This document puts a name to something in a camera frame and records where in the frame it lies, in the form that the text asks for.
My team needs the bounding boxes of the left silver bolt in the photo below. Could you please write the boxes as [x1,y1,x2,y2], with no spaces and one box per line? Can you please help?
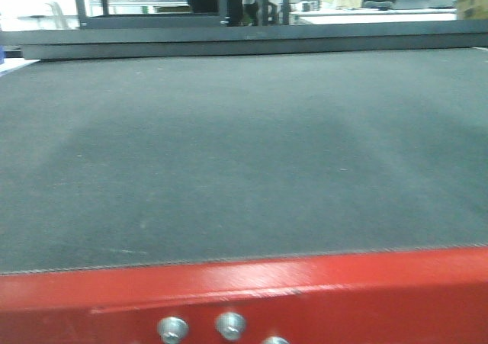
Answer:
[157,317,189,344]

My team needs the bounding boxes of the black metal frame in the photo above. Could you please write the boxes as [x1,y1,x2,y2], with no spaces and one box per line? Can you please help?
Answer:
[75,0,291,31]

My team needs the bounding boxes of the dark grey table mat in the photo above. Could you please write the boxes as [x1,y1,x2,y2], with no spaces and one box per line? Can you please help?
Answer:
[1,48,487,273]

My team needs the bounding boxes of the silver bolt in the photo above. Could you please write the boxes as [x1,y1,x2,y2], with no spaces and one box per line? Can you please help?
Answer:
[215,312,246,342]
[157,317,189,344]
[262,336,290,344]

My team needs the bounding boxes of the right silver bolt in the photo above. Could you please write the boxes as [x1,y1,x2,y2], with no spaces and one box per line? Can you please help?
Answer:
[215,312,246,342]

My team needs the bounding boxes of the dark grey shelf board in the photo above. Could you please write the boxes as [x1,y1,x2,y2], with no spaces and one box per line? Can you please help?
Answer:
[1,20,487,60]

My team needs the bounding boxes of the red metal cart edge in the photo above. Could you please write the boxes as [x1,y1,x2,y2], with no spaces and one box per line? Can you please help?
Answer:
[1,247,487,343]

